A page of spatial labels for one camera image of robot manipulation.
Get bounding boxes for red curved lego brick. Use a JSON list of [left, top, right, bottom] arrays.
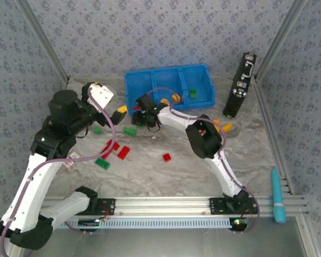
[[106, 139, 120, 151]]

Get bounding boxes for long red lego brick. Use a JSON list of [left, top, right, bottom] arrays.
[[117, 146, 131, 161], [100, 148, 113, 161]]

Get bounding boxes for long green lego brick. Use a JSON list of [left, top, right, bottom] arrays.
[[94, 157, 111, 171], [123, 127, 138, 138]]

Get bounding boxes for blue three-compartment plastic bin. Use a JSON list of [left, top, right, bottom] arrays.
[[124, 63, 217, 116]]

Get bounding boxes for small printed card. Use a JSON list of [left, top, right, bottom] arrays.
[[62, 150, 81, 172]]

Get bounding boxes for small circuit board with LED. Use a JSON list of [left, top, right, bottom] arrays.
[[78, 218, 100, 227], [229, 218, 249, 231]]

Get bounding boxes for teal plastic tube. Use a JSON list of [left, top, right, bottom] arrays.
[[271, 168, 287, 224]]

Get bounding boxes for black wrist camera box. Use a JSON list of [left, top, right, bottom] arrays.
[[135, 93, 157, 111]]

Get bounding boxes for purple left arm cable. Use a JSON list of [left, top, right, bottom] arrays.
[[0, 87, 116, 257]]

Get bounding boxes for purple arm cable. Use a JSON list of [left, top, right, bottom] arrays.
[[146, 87, 260, 236], [0, 87, 116, 257]]

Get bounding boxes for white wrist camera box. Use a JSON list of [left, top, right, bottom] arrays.
[[87, 82, 115, 109]]

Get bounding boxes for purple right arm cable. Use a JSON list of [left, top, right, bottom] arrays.
[[146, 87, 260, 236]]

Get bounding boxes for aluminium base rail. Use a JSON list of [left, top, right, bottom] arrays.
[[41, 196, 310, 218]]

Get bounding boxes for black case with metal handle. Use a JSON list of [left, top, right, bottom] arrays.
[[223, 52, 257, 119]]

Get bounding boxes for light blue slotted cable duct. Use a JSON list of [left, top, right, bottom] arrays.
[[55, 217, 232, 229]]

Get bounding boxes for aluminium side rail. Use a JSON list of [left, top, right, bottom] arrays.
[[253, 77, 295, 195]]

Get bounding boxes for aluminium frame post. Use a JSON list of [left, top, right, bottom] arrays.
[[255, 0, 308, 81]]

